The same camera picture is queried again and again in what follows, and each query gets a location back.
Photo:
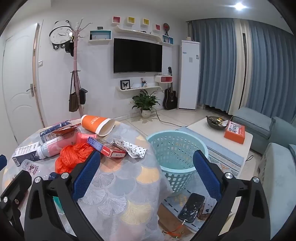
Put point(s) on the dark hanging cloth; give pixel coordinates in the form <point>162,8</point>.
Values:
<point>69,48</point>

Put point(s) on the white paper card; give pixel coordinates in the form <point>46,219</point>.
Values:
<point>209,204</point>

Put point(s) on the black smartphone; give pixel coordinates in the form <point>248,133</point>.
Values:
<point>192,207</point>

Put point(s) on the dark bowl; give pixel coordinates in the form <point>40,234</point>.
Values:
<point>214,124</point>

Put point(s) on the brown tote bag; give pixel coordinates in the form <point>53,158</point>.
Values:
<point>74,102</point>

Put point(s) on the black bag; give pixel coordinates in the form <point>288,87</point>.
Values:
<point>82,96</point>

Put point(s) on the white coffee table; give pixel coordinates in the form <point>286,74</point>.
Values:
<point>208,134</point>

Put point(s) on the orange cardboard box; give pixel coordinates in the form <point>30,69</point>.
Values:
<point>233,136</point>

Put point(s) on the orange paper cup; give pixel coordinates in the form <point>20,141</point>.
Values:
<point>92,122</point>

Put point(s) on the white door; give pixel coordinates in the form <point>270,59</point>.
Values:
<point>20,81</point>

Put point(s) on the white dotted paper wrapper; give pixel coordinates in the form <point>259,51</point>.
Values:
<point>134,149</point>

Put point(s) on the black acoustic guitar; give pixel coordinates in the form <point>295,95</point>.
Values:
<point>170,98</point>

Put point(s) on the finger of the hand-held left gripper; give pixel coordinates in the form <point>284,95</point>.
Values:
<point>16,187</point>
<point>2,163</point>

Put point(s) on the pink wall cube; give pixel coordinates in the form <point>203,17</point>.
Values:
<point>157,27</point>

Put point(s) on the white and red box shelf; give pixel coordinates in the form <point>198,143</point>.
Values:
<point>166,80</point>

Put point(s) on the white box shelf blue inside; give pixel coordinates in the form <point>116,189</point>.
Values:
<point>99,36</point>

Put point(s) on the ceiling light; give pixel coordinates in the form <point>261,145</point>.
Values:
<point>239,5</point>

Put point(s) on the orange plastic bag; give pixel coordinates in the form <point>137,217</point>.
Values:
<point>71,157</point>

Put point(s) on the green potted plant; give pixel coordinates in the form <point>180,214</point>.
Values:
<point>145,102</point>

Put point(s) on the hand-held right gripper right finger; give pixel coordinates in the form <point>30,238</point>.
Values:
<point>207,176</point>

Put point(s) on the pink plastic bag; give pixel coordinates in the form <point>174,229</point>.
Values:
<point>82,139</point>

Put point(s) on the red and blue box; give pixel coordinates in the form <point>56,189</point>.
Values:
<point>111,151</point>

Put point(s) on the clear bottle orange cap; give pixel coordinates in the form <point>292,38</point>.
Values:
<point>57,148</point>

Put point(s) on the low white wall shelf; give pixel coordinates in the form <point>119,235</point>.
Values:
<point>138,88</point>

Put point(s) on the blue wall cube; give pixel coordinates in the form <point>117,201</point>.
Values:
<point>168,39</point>

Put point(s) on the blue curtain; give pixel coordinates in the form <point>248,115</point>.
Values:
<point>270,69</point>
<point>215,69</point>

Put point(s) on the red wall cube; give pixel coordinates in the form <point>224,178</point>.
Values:
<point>115,19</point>

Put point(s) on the white curtain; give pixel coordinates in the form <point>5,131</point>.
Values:
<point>240,69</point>

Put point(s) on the small shelf ornaments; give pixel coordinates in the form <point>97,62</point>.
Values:
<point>144,83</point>

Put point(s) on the light blue plastic basket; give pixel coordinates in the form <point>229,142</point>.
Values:
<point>178,172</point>

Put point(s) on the blue and white milk carton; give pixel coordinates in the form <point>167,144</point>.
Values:
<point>54,131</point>
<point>25,153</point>

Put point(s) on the yellow wall cube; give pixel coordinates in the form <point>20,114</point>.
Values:
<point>130,20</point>
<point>146,22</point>

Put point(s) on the round fan ornament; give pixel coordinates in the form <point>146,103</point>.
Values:
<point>166,26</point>

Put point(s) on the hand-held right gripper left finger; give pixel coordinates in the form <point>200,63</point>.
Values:
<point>86,176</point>

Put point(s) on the curved white wall shelf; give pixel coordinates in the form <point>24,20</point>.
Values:
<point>136,31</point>

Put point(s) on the pink coat rack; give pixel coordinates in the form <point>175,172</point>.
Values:
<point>75,60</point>

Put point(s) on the blue grey sofa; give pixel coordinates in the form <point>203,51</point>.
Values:
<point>277,166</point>

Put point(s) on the clear bottle brown label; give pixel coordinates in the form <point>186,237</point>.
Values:
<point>32,168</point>

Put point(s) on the panda wall clock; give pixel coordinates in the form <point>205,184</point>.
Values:
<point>60,34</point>

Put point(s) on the butterfly picture frame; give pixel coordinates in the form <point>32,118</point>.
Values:
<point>125,84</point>

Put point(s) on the black television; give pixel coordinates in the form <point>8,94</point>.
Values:
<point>137,55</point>

